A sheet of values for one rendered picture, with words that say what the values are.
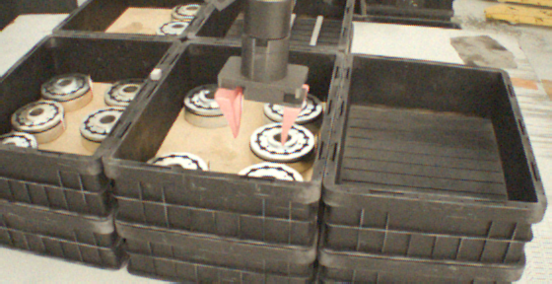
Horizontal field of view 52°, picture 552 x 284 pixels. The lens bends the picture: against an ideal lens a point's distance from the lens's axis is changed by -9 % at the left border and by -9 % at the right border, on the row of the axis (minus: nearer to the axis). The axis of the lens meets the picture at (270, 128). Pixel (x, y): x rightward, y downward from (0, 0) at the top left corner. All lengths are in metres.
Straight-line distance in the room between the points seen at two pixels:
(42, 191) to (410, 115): 0.65
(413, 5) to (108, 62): 1.63
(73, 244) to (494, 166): 0.70
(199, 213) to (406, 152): 0.37
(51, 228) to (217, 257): 0.28
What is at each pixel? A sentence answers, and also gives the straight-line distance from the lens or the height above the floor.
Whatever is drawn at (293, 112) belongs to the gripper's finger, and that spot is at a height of 1.02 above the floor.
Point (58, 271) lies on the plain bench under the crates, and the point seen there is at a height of 0.70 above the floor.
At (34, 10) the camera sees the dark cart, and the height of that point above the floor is 0.51.
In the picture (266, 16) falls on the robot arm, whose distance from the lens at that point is 0.70.
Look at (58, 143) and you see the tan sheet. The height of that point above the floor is 0.83.
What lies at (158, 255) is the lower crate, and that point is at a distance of 0.92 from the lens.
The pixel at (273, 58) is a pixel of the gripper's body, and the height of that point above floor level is 1.08.
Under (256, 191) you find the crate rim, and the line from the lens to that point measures 0.78.
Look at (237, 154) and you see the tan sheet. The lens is 0.99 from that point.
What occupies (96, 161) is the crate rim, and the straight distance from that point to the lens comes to 0.84.
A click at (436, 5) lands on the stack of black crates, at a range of 2.60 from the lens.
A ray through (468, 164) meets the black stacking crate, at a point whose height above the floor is 0.83.
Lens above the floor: 1.40
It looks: 33 degrees down
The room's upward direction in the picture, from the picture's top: straight up
